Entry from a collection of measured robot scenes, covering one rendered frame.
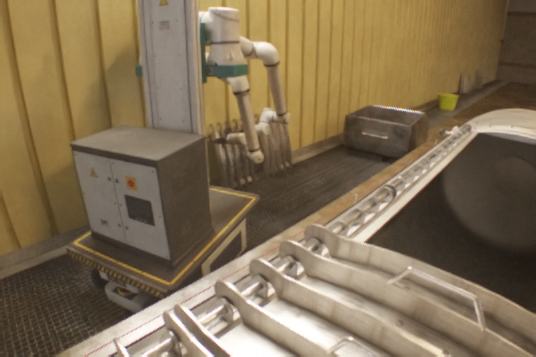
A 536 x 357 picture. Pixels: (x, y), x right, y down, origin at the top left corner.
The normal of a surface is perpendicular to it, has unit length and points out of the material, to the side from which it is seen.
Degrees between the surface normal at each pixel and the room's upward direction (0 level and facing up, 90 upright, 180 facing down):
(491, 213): 72
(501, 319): 90
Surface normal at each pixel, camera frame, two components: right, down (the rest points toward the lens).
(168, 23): -0.39, 0.32
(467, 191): -0.49, 0.12
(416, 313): -0.71, 0.25
